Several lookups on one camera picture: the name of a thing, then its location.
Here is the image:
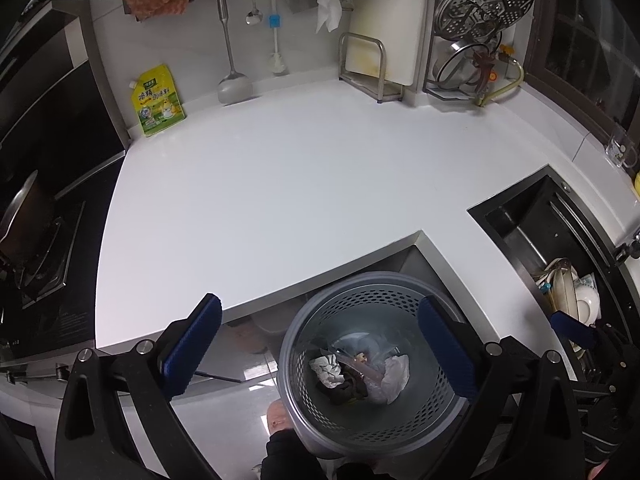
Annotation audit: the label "black microwave oven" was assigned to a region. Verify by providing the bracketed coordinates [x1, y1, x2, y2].
[0, 0, 128, 196]

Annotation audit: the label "grey perforated trash bin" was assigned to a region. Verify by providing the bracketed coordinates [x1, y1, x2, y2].
[277, 271, 481, 461]

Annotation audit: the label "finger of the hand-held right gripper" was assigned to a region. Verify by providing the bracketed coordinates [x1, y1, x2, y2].
[550, 311, 633, 391]

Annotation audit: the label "steel pot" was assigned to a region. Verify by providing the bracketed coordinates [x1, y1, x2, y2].
[0, 170, 56, 271]

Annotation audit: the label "white dishes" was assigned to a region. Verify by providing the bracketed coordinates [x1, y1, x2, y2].
[532, 257, 601, 356]

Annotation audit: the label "perforated steel steamer plate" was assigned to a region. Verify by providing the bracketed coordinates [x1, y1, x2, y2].
[434, 0, 536, 42]

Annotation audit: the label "clear plastic blister package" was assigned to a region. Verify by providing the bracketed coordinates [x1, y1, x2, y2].
[332, 345, 386, 381]

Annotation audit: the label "white cutting board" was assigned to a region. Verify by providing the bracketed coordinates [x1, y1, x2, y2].
[346, 0, 431, 88]

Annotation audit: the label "black cloth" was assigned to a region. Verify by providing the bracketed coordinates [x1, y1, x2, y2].
[327, 377, 371, 406]

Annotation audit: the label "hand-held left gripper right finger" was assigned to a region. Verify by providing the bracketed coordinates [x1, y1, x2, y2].
[417, 296, 586, 480]

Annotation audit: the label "dark window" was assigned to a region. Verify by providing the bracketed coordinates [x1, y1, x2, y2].
[525, 0, 640, 151]

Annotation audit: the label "black kitchen sink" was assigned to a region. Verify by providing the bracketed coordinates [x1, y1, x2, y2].
[467, 164, 640, 381]

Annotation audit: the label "black gas stove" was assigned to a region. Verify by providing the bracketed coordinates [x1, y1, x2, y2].
[0, 150, 126, 366]

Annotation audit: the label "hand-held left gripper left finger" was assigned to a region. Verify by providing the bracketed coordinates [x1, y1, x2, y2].
[54, 292, 223, 480]

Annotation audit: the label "white paper tissue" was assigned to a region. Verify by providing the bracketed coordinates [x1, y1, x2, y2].
[381, 354, 411, 405]

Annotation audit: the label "person's dark trouser leg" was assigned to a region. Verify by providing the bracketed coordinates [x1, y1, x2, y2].
[257, 427, 381, 480]

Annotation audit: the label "person's foot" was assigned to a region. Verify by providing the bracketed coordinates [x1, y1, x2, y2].
[266, 400, 297, 436]

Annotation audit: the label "glass pot lid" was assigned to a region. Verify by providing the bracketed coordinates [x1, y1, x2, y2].
[434, 40, 503, 88]

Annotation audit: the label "yellow gas hose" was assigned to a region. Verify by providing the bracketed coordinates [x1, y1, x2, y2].
[475, 45, 526, 107]

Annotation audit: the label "small white tissue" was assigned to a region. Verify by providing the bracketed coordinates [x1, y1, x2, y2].
[309, 354, 346, 388]

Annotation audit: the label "steel cutting board rack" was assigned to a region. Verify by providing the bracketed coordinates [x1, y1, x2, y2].
[338, 32, 405, 104]

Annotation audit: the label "clear plastic holder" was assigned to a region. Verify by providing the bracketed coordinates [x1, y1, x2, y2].
[605, 127, 636, 167]

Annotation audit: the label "white bottle brush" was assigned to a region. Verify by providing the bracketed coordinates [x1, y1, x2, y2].
[267, 0, 288, 77]

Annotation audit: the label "steel spatula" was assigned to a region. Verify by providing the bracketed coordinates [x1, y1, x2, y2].
[215, 0, 252, 106]

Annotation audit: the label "yellow seasoning pouch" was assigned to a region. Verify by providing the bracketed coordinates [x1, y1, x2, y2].
[127, 64, 187, 137]

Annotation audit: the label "steel lid rack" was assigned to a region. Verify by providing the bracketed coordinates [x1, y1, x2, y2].
[422, 0, 531, 106]

